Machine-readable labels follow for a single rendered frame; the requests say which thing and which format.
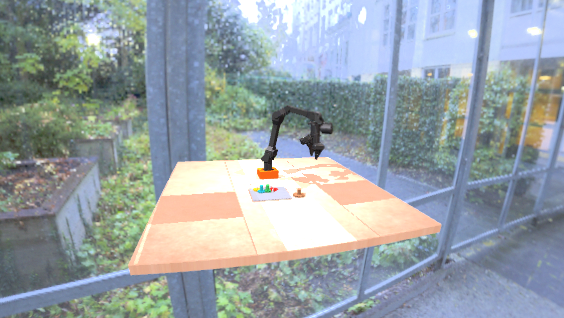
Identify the tan toothed gear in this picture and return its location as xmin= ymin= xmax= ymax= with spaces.
xmin=293 ymin=189 xmax=305 ymax=198

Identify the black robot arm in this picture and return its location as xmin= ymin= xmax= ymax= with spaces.
xmin=261 ymin=106 xmax=333 ymax=171

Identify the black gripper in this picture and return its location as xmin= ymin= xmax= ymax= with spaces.
xmin=306 ymin=133 xmax=325 ymax=160

